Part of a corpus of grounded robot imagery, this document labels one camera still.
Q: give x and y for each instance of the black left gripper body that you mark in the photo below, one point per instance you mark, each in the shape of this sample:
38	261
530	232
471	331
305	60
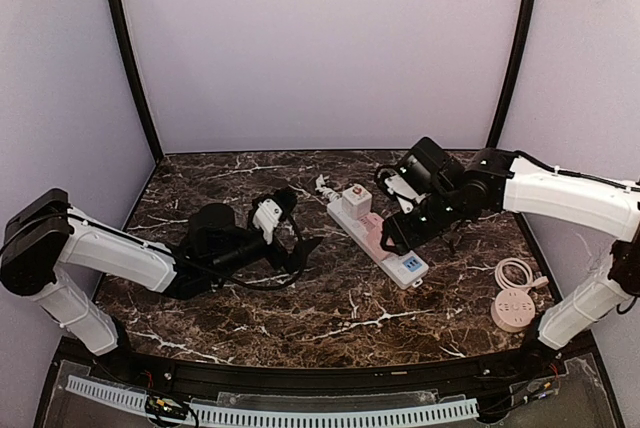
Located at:
275	253

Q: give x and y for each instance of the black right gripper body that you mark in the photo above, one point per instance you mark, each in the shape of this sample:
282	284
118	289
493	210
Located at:
417	221

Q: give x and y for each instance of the pink cube socket adapter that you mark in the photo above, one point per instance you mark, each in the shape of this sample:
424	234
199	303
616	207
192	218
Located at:
374	241

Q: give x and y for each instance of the white multicolour power strip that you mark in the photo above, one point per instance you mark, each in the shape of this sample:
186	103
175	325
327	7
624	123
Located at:
406	270

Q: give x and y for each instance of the white cube socket adapter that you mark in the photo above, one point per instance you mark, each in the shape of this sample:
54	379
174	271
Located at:
356	202

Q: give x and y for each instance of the round pink socket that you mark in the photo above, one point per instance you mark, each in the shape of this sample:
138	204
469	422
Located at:
512	310

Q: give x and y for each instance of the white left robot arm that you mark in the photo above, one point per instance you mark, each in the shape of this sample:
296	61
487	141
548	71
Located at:
50	234

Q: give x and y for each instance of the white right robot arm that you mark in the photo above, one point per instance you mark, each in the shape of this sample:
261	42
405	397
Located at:
436	191

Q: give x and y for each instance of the small circuit board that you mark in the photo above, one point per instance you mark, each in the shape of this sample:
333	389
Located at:
165	407

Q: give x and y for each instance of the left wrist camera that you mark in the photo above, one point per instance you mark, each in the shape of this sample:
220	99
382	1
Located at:
270	210

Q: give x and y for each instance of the white slotted cable duct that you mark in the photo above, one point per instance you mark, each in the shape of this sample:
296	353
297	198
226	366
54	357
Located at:
406	409

